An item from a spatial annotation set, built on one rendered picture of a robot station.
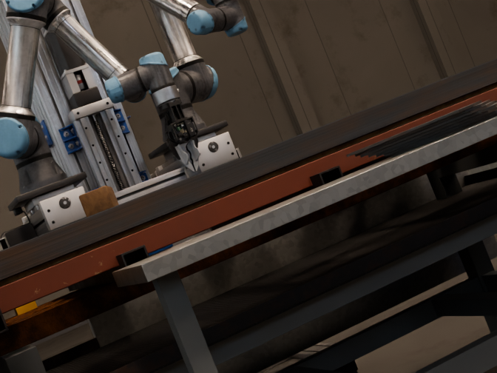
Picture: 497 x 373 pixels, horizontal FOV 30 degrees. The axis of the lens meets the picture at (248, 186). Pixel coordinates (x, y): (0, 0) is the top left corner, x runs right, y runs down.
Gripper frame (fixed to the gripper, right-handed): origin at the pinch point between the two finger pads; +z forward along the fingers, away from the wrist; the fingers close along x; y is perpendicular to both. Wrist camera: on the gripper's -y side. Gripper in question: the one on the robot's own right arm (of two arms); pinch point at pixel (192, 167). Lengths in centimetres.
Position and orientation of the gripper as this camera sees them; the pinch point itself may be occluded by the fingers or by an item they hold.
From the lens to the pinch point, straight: 275.5
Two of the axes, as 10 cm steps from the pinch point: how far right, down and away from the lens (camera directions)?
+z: 3.7, 9.3, 0.0
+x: 8.7, -3.5, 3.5
